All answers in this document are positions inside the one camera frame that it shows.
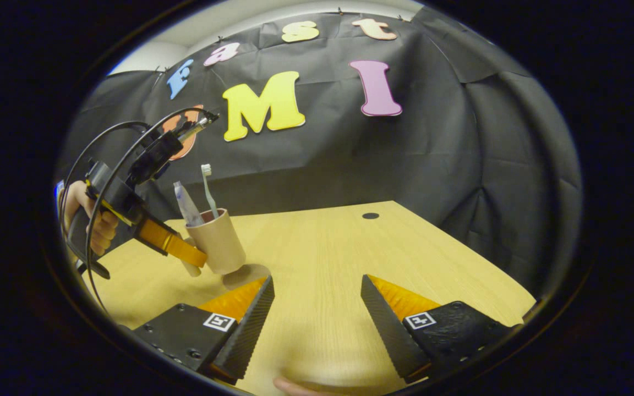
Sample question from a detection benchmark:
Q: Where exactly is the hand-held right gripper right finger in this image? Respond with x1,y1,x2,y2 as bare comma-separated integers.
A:
359,273,517,384

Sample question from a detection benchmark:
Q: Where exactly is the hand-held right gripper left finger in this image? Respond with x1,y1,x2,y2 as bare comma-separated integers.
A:
132,274,276,385

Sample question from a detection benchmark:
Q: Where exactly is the white toothpaste tube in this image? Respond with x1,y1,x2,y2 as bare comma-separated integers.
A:
172,181,206,228

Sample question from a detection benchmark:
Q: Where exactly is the beige cup with handle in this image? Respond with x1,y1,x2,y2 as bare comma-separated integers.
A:
183,207,248,278

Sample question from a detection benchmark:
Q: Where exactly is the brown round coaster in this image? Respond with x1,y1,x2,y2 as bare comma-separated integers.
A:
222,262,271,291

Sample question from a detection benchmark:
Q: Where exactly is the white toothbrush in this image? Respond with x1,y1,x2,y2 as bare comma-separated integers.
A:
200,163,220,219

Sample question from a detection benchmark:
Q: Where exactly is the wooden desktop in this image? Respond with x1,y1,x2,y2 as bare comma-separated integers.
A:
82,200,538,396

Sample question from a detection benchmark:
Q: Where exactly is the black backdrop cloth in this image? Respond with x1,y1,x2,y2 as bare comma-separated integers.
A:
57,10,585,300

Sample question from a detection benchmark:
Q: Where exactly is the black cable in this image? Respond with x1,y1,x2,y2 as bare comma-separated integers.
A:
58,120,154,232
84,107,210,315

